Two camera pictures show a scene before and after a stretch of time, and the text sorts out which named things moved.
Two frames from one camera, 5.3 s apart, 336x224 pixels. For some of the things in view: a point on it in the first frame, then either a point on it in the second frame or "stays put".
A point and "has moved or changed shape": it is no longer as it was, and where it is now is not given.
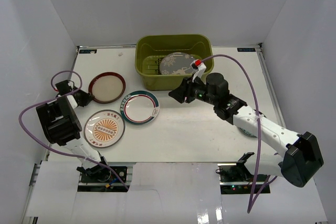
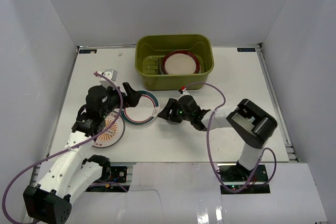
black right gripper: x=185 y=91 to x=172 y=104
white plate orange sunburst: x=103 y=128 stays put
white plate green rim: x=140 y=107 stays put
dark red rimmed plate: x=107 y=87 has moved or changed shape
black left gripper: x=79 y=97 to x=124 y=97
